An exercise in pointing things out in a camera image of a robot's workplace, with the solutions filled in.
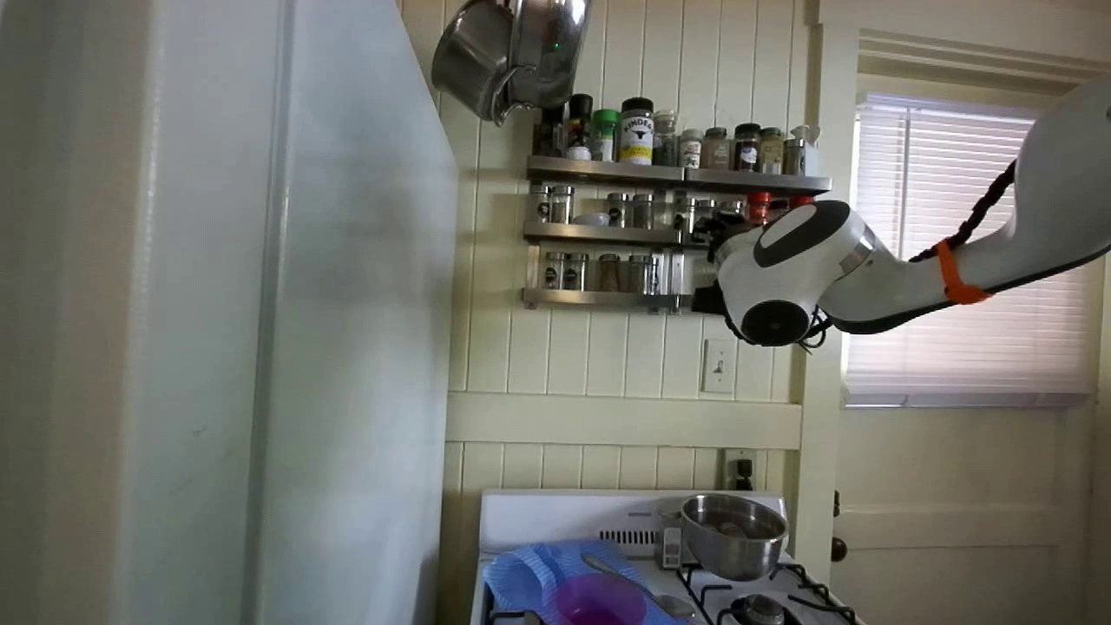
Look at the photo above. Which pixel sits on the dark bottle black cap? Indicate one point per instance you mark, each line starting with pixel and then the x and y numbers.
pixel 581 125

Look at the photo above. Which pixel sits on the steel wall shelf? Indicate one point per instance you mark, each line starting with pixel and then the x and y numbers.
pixel 600 299
pixel 625 237
pixel 671 179

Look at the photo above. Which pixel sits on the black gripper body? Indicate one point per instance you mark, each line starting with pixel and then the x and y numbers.
pixel 723 226

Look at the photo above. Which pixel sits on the dark glass bottle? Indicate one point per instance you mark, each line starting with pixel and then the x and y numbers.
pixel 553 132

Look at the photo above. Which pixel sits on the small grey box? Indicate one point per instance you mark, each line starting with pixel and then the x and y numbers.
pixel 671 550

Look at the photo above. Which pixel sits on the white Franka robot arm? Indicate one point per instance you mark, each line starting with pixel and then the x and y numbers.
pixel 856 278

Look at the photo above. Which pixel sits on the white door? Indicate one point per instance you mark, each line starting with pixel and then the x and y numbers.
pixel 958 524

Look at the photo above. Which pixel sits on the black wall plug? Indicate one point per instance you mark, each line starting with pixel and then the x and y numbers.
pixel 739 475

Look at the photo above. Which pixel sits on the black stove grate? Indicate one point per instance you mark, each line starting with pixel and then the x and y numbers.
pixel 809 594

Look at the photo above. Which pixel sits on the white wall outlet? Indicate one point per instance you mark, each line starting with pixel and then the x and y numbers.
pixel 718 366

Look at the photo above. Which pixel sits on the black door lock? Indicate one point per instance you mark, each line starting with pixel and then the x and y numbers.
pixel 839 543

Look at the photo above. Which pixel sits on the black lid spice jar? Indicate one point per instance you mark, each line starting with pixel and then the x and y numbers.
pixel 746 150

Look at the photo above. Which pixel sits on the blue cloth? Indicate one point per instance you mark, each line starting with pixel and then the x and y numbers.
pixel 522 577

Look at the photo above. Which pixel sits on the white bottle black cap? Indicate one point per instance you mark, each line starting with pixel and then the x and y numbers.
pixel 637 136

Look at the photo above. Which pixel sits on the red spice jar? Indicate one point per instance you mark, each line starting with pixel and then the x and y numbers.
pixel 803 198
pixel 759 202

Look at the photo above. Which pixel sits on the gas burner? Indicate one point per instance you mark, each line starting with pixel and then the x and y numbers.
pixel 759 609

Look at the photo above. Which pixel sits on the glass spice jar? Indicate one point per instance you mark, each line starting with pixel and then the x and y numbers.
pixel 572 274
pixel 556 207
pixel 604 274
pixel 638 211
pixel 664 215
pixel 684 215
pixel 773 156
pixel 796 156
pixel 553 274
pixel 677 274
pixel 653 274
pixel 691 150
pixel 629 274
pixel 614 211
pixel 716 150

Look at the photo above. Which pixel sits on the steel mixing bowl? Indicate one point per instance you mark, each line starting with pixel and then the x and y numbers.
pixel 731 543

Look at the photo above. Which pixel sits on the white gas stove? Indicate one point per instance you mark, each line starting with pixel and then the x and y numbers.
pixel 556 517

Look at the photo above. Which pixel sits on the white window blind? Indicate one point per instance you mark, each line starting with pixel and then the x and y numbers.
pixel 914 174

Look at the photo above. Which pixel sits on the green lid jar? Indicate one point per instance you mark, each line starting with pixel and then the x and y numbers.
pixel 604 136

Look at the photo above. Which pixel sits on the purple plastic bowl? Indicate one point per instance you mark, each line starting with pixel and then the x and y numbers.
pixel 597 601

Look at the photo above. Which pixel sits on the white refrigerator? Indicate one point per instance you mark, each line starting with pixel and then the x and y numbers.
pixel 231 325

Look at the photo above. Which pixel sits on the hanging steel pot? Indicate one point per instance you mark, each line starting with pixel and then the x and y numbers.
pixel 508 53

